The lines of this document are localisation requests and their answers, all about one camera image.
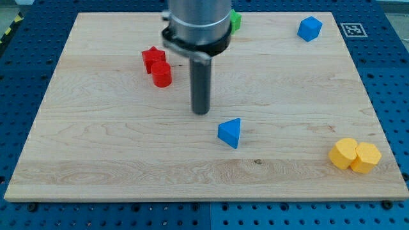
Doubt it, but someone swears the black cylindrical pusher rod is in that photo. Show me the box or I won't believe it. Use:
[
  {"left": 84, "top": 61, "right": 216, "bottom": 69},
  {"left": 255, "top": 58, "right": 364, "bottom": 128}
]
[{"left": 189, "top": 59, "right": 212, "bottom": 115}]

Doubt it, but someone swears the blue triangle block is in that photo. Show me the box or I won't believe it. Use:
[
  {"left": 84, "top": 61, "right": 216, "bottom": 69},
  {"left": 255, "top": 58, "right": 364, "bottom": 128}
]
[{"left": 217, "top": 118, "right": 241, "bottom": 149}]

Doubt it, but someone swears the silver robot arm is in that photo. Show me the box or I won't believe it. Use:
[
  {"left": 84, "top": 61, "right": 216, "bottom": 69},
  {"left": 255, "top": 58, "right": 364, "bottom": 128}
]
[{"left": 162, "top": 0, "right": 232, "bottom": 115}]

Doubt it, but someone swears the blue cube block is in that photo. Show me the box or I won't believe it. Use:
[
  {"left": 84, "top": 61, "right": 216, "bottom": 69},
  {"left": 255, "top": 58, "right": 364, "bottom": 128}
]
[{"left": 297, "top": 16, "right": 323, "bottom": 42}]

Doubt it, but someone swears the red cylinder block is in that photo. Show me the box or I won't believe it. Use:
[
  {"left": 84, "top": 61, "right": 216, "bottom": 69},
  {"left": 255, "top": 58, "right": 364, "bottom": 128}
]
[{"left": 151, "top": 61, "right": 172, "bottom": 88}]

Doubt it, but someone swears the red star block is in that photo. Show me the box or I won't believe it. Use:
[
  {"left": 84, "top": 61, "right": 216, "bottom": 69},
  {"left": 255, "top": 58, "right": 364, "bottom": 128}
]
[{"left": 141, "top": 46, "right": 166, "bottom": 74}]

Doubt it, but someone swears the green block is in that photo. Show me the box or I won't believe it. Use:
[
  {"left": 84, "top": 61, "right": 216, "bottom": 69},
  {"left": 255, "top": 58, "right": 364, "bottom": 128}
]
[{"left": 230, "top": 9, "right": 242, "bottom": 35}]

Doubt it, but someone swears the wooden board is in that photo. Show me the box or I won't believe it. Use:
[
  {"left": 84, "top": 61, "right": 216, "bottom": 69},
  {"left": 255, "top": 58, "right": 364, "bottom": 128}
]
[{"left": 4, "top": 12, "right": 408, "bottom": 202}]

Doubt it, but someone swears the fiducial marker tag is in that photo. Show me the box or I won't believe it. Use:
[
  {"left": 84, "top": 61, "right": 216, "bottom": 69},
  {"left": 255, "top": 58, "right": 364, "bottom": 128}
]
[{"left": 341, "top": 22, "right": 367, "bottom": 38}]

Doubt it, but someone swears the yellow heart block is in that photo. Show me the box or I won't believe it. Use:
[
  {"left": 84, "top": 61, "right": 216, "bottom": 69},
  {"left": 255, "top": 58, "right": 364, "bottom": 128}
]
[{"left": 328, "top": 138, "right": 358, "bottom": 169}]

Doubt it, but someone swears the black yellow hazard tape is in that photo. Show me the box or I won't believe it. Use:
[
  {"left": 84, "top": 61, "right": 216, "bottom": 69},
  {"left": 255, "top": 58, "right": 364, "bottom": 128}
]
[{"left": 1, "top": 12, "right": 24, "bottom": 46}]

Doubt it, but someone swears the yellow hexagon block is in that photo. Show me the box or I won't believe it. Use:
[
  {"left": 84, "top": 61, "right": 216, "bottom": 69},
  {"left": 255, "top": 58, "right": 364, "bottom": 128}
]
[{"left": 350, "top": 142, "right": 382, "bottom": 174}]

